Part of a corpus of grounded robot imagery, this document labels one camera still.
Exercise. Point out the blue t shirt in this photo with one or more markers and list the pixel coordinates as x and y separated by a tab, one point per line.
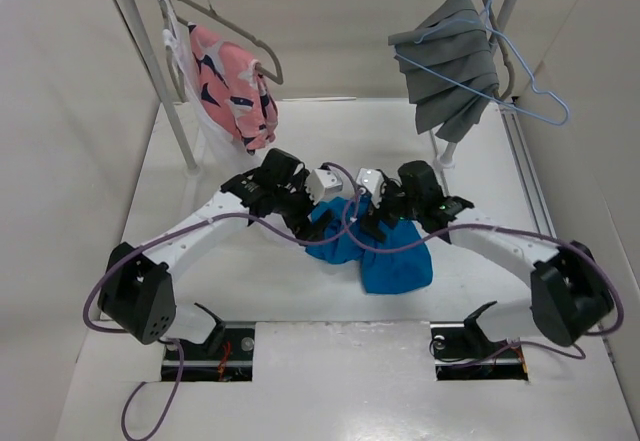
382	274

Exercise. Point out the grey hanger under grey garment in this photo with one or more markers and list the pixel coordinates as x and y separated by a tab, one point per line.
500	47

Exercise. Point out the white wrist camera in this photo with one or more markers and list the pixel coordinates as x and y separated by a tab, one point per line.
322	183
371	180

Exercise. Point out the white hanging garment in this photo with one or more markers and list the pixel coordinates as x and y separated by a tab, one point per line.
229	154

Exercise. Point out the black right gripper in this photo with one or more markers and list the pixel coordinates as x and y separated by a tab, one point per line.
370	221

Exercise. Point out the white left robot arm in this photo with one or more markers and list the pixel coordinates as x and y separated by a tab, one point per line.
137	292

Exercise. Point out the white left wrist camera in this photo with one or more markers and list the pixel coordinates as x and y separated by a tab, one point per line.
322	183

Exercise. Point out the grey hanging garment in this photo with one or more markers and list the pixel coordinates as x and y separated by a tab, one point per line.
449	69

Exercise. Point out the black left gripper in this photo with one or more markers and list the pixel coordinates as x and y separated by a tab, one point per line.
315	230

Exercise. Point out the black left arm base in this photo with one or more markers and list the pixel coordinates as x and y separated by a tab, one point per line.
235	351

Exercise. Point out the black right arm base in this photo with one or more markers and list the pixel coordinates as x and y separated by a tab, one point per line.
462	352

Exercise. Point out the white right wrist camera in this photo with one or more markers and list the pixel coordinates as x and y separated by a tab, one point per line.
371	180

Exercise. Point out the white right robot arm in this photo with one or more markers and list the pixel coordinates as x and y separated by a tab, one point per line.
569	292

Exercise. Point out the pink patterned garment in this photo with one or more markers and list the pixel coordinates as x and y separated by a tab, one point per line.
233	93

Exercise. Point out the aluminium rail right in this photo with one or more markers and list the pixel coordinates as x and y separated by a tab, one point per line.
534	195

